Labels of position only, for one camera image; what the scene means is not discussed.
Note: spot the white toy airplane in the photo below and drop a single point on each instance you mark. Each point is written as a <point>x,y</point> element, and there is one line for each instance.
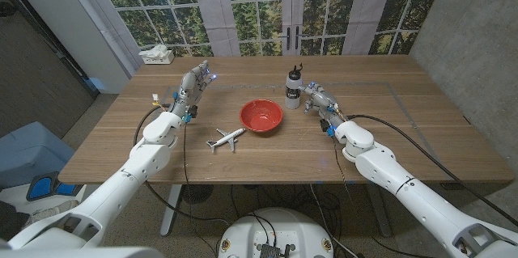
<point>226,138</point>

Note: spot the translucent oil cruet black cap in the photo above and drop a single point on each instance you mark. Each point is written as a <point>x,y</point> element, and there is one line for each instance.
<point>292,92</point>

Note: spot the black round fan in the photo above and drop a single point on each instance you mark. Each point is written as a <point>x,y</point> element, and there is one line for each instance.
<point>197,193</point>

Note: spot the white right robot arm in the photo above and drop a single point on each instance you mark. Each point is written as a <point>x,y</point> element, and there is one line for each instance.
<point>404,185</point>

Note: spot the dark trouser leg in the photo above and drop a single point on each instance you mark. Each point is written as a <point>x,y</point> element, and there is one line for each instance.
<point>12,221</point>

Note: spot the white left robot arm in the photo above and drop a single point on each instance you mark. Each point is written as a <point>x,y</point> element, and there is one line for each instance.
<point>121,185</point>

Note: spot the white tissue box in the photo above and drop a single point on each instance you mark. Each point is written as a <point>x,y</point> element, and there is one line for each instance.
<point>160,57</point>

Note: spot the wooden panel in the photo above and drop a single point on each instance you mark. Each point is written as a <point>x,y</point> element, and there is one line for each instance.
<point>251,85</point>

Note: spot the printed window backdrop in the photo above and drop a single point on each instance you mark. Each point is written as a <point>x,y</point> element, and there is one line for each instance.
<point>251,15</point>

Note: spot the grey white sneaker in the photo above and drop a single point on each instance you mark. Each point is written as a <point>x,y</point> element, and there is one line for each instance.
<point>56,208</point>

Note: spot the white pedal with blue pads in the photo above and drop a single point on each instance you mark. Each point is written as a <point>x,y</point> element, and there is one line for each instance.
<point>40,187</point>

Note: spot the white table leg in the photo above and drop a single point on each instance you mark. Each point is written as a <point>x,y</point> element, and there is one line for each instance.
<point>170,213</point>

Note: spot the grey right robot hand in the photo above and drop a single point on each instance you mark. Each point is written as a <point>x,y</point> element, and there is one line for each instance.
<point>325,102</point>

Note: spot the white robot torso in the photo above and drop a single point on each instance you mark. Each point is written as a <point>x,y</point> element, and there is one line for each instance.
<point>275,229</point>

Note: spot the dark door panel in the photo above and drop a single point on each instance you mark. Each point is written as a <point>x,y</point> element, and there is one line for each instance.
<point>32,80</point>

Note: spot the red bowl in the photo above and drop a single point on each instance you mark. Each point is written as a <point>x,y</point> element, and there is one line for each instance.
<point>261,116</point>

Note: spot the blue upholstered seat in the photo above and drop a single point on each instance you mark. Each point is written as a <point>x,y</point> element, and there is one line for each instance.
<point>28,153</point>

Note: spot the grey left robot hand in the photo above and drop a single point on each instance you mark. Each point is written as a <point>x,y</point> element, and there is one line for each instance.
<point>188,88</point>

